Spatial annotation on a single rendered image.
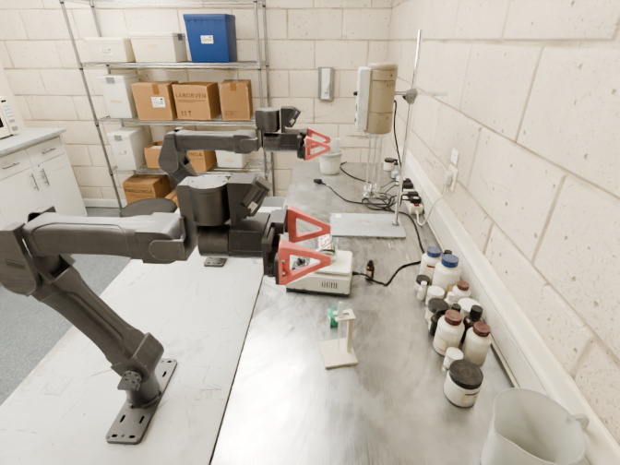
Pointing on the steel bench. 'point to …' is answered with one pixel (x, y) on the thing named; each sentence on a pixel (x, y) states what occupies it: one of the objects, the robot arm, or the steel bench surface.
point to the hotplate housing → (324, 283)
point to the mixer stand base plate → (365, 225)
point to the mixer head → (375, 98)
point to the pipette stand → (332, 358)
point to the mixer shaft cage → (373, 173)
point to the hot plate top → (339, 264)
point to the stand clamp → (418, 94)
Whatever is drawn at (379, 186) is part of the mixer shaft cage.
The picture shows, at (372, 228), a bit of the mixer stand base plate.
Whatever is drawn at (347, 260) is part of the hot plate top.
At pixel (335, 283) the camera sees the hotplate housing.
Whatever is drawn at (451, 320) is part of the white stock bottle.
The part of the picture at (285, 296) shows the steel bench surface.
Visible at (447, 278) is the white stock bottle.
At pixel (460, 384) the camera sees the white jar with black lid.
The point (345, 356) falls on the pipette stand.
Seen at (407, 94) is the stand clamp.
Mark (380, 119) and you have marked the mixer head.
